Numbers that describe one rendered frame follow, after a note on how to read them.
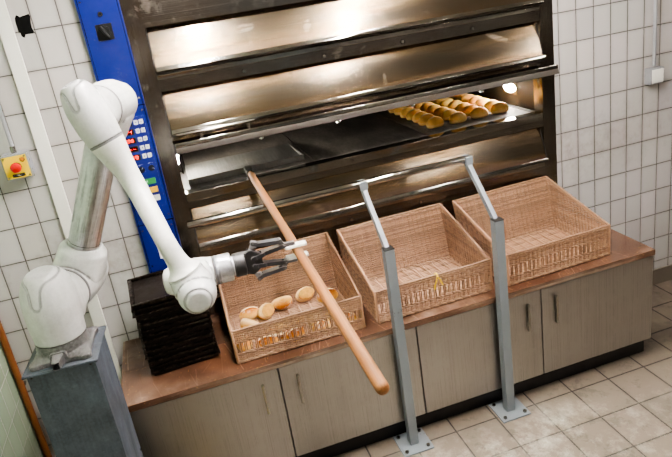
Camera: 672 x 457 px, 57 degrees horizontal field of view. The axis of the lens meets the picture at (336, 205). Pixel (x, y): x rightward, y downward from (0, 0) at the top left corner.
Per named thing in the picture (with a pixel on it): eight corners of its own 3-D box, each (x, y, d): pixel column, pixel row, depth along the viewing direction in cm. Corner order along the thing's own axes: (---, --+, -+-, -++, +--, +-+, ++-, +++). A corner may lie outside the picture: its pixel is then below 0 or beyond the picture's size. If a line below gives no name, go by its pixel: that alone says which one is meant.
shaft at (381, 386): (392, 395, 127) (390, 382, 126) (378, 399, 126) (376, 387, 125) (254, 176, 283) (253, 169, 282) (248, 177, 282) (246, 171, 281)
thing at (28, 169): (10, 177, 250) (2, 153, 247) (36, 172, 253) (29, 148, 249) (6, 182, 244) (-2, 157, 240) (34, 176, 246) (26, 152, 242)
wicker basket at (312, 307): (222, 312, 293) (209, 259, 283) (336, 281, 305) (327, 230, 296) (236, 366, 248) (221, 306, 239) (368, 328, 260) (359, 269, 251)
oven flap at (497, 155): (199, 248, 281) (189, 205, 281) (545, 162, 321) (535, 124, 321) (199, 248, 276) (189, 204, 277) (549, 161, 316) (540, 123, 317)
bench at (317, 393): (154, 440, 303) (123, 338, 283) (580, 307, 357) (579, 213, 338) (157, 528, 252) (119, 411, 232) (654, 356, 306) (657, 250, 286)
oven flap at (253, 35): (157, 75, 255) (145, 27, 254) (539, 5, 295) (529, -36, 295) (156, 72, 250) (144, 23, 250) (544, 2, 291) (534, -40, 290)
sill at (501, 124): (186, 198, 280) (184, 190, 278) (536, 118, 320) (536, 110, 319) (187, 202, 274) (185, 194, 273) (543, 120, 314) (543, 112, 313)
